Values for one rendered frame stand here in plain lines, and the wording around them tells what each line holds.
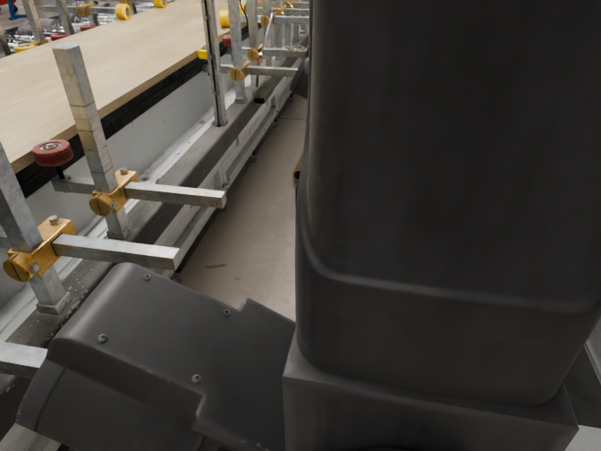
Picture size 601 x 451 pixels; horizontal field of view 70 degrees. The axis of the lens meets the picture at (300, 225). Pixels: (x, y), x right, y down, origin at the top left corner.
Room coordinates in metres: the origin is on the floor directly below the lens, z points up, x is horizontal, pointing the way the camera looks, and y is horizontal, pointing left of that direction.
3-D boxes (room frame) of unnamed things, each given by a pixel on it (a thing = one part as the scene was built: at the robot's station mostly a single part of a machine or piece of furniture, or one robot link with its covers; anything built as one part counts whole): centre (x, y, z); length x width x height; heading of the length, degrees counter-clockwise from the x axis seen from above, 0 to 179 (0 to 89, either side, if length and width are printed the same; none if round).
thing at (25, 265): (0.64, 0.49, 0.83); 0.14 x 0.06 x 0.05; 169
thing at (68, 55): (0.86, 0.45, 0.91); 0.04 x 0.04 x 0.48; 79
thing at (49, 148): (0.93, 0.59, 0.85); 0.08 x 0.08 x 0.11
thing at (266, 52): (2.11, 0.13, 0.84); 0.43 x 0.03 x 0.04; 79
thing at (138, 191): (0.89, 0.39, 0.81); 0.43 x 0.03 x 0.04; 79
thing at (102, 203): (0.88, 0.44, 0.81); 0.14 x 0.06 x 0.05; 169
